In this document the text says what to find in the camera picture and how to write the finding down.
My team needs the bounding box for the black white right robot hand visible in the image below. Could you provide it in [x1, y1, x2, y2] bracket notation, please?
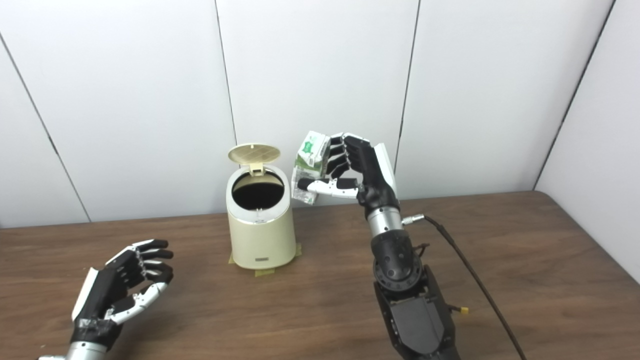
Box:
[297, 132, 401, 216]

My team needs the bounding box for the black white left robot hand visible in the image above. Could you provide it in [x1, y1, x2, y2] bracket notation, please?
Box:
[71, 239, 175, 348]

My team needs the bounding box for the green white milk carton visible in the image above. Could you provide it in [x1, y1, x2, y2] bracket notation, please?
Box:
[291, 130, 332, 206]

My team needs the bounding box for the cream round bin lid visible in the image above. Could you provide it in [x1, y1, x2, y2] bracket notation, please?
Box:
[228, 143, 282, 177]

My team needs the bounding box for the cream-colored cylindrical bin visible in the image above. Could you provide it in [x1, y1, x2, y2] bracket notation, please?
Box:
[226, 165, 297, 271]

